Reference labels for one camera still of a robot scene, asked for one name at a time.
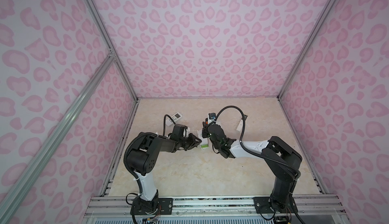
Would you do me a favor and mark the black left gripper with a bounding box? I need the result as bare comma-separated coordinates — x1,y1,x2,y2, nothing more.
179,133,202,151

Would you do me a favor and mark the white remote with eco sticker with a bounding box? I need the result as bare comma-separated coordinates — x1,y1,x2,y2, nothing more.
197,130,209,149

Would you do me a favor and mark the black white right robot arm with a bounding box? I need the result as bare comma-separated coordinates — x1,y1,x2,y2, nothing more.
202,123,302,212

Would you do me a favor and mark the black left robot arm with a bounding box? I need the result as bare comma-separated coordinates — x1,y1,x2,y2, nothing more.
123,133,202,201

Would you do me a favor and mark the slim white remote with display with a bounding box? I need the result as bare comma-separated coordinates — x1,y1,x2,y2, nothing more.
236,115,248,132

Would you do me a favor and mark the white air conditioner remote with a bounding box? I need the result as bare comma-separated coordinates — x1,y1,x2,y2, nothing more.
164,112,183,126

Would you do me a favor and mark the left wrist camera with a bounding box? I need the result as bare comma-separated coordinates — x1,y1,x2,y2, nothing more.
170,124,189,141

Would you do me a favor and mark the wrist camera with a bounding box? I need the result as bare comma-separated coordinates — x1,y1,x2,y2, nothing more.
206,113,216,124
170,124,189,141

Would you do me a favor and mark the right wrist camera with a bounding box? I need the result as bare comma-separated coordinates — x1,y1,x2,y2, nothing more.
206,113,216,124

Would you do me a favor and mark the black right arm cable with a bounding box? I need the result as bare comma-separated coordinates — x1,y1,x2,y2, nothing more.
214,105,301,179

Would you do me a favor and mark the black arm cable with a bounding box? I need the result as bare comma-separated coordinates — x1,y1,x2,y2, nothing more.
214,105,301,179
162,114,177,137

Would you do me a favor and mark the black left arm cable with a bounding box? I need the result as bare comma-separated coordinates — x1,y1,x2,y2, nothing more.
162,114,177,137

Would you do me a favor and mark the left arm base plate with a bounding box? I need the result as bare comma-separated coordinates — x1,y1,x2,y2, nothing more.
130,197,173,216

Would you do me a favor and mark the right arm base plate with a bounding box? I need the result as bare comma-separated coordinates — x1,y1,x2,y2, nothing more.
253,196,298,215

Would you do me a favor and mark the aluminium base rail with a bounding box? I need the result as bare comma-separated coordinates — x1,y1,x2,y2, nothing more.
82,194,350,224

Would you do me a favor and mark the aluminium corner frame post left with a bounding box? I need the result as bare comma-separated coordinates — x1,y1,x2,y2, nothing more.
84,0,138,102

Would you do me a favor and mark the aluminium corner frame post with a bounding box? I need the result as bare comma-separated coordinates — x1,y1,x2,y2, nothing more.
84,0,138,102
277,0,339,101

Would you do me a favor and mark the aluminium diagonal frame bar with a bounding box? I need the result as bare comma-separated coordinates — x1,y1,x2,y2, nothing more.
1,53,116,224

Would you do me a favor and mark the aluminium corner frame post right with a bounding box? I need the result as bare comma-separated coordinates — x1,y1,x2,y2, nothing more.
277,0,339,101

